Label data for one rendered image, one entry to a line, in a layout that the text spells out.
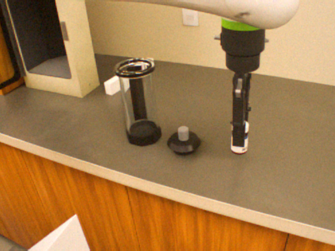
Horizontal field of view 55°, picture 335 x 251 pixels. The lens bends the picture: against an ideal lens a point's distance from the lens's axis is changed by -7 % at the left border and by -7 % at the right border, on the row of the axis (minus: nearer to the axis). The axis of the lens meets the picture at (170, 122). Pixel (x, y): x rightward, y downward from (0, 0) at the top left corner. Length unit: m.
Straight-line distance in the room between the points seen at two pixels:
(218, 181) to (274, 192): 0.14
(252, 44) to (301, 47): 0.65
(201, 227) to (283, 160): 0.28
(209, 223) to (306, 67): 0.73
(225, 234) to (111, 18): 1.11
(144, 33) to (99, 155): 0.74
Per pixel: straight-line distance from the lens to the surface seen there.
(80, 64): 1.26
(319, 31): 1.30
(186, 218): 0.93
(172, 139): 0.91
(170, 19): 1.46
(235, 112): 0.75
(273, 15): 0.54
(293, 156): 0.93
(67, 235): 0.48
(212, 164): 0.88
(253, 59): 0.72
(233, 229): 0.89
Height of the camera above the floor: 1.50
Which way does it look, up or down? 32 degrees down
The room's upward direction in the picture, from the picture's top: 5 degrees counter-clockwise
